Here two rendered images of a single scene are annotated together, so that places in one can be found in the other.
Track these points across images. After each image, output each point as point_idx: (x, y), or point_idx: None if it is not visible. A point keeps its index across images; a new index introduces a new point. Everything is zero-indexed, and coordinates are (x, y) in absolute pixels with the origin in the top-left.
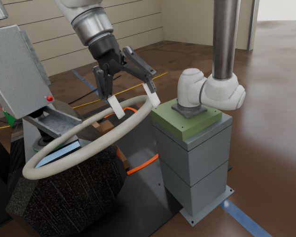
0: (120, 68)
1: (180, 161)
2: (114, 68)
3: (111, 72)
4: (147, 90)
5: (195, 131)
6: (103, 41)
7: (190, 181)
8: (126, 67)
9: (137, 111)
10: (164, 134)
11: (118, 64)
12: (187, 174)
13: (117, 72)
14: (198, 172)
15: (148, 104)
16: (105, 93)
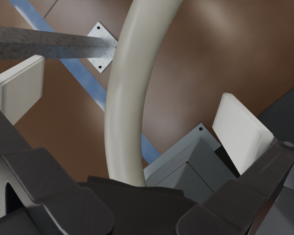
0: (36, 157)
1: (195, 200)
2: (115, 206)
3: (171, 204)
4: (8, 71)
5: None
6: None
7: (183, 168)
8: None
9: (128, 80)
10: None
11: (26, 181)
12: (186, 177)
13: (110, 179)
14: (168, 181)
15: (107, 140)
16: (278, 155)
